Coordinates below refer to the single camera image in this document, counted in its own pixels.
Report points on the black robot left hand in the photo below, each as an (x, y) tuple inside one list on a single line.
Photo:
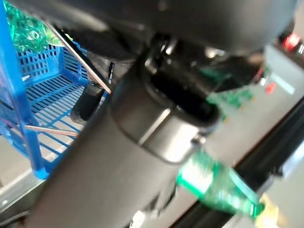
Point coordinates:
[(118, 166)]

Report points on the green soda bottle yellow cap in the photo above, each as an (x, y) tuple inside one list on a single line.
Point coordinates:
[(26, 31), (209, 185)]

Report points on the blue plastic shopping basket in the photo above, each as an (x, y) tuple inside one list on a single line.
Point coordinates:
[(26, 114)]

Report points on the row of green soda bottles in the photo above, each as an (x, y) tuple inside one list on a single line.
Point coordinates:
[(280, 71)]

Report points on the cola bottle red cap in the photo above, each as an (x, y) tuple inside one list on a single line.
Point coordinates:
[(292, 40)]

